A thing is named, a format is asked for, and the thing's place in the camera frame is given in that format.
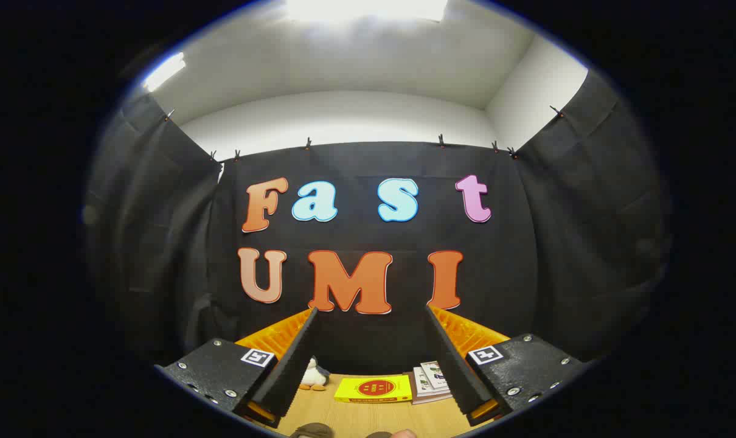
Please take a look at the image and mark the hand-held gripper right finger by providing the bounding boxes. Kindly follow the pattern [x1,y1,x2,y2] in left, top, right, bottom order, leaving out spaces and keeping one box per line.
[425,304,589,428]

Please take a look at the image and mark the black backdrop cloth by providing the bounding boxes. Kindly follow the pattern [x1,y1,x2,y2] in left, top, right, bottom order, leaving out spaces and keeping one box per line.
[82,67,673,375]

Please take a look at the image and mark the blue white penguin plush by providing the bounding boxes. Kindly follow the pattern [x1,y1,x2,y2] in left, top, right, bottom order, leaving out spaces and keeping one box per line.
[299,356,330,391]

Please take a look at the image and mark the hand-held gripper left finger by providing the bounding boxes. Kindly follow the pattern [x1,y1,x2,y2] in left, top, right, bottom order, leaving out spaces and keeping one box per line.
[155,307,319,428]

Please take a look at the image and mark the white floral cover book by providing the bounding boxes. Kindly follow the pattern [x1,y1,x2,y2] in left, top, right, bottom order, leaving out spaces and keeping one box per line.
[420,361,451,391]

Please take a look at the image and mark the thick white book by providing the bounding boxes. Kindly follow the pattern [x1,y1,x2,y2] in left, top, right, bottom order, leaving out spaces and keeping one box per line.
[411,389,453,405]

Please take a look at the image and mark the yellow box with red circle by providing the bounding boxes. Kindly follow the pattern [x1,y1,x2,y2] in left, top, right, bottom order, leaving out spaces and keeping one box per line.
[334,375,413,403]

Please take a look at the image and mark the ceiling light panel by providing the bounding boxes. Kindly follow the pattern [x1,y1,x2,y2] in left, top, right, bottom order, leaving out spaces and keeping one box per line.
[286,0,448,23]
[143,53,187,92]

